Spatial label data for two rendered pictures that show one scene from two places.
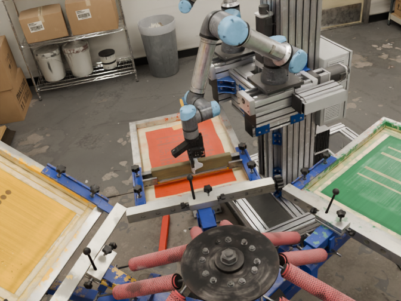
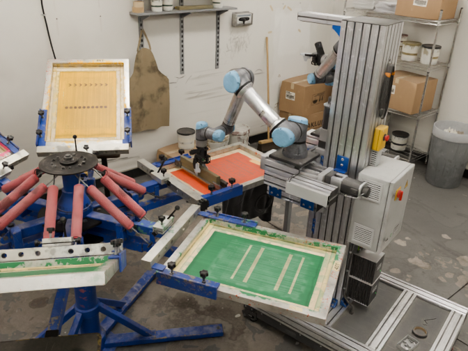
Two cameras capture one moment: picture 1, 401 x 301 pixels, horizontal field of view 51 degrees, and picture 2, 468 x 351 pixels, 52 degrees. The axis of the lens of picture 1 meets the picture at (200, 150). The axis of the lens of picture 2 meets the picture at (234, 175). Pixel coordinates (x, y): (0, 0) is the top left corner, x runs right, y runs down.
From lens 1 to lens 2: 241 cm
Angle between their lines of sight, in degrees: 48
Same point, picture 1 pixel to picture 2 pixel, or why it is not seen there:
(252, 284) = (53, 169)
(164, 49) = (443, 157)
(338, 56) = (375, 178)
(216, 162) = (209, 177)
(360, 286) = not seen: outside the picture
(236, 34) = (229, 83)
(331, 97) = (311, 193)
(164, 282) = not seen: hidden behind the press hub
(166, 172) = (186, 163)
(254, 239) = (87, 165)
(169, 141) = (233, 162)
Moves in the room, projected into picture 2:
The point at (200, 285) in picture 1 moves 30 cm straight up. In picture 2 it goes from (49, 158) to (41, 104)
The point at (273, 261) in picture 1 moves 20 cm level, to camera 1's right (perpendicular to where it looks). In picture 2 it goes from (71, 172) to (83, 188)
